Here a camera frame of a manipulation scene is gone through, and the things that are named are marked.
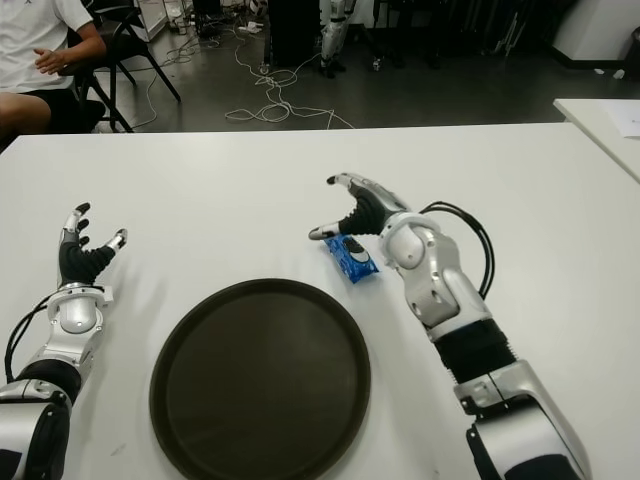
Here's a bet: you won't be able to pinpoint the white side table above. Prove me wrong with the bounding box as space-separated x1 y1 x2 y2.
552 98 640 184

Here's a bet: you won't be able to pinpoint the white cable on floor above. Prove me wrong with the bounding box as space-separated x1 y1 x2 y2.
224 14 356 130

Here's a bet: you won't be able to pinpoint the silver humanoid robot legs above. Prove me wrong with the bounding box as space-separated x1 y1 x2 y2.
319 0 359 79

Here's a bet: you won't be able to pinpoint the white cabinet black base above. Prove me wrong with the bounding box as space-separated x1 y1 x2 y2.
551 0 640 64

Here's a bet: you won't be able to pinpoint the right arm black cables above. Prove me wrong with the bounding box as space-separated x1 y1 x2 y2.
422 200 496 296

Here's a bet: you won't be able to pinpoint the arm black cables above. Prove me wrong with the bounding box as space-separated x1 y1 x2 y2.
422 200 496 296
3 294 61 381

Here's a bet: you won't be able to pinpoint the grey folded stand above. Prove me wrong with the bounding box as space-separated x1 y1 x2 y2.
492 9 526 56

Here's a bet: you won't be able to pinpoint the seated person white shirt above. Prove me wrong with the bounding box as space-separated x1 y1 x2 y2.
0 0 109 146

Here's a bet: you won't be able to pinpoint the round dark brown tray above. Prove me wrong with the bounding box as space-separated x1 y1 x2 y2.
148 277 372 480

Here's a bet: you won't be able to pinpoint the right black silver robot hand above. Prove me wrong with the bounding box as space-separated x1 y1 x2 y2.
307 171 419 244

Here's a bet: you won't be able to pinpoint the white panel board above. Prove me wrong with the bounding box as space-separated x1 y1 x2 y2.
134 0 170 42

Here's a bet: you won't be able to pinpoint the left arm black cables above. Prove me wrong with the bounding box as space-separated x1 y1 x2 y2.
3 294 61 381

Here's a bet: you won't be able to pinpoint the black folding chair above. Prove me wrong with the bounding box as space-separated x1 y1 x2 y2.
59 0 182 134

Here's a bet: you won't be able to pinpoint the blue Oreo cookie packet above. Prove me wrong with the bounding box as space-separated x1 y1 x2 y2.
322 233 381 286

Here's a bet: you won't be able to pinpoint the white paper sheet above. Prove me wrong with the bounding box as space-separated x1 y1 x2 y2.
608 102 640 140

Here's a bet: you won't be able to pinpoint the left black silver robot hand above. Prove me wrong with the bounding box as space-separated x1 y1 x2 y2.
57 202 129 289

